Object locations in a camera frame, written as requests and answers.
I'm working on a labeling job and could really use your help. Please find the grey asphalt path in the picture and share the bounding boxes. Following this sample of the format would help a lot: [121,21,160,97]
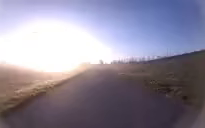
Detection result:
[3,63,191,128]

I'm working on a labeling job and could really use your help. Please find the dry grass verge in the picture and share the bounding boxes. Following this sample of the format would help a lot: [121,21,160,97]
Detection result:
[106,48,205,109]

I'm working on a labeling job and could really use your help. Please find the dry grass field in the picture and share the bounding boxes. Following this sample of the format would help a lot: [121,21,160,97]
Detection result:
[0,61,88,118]

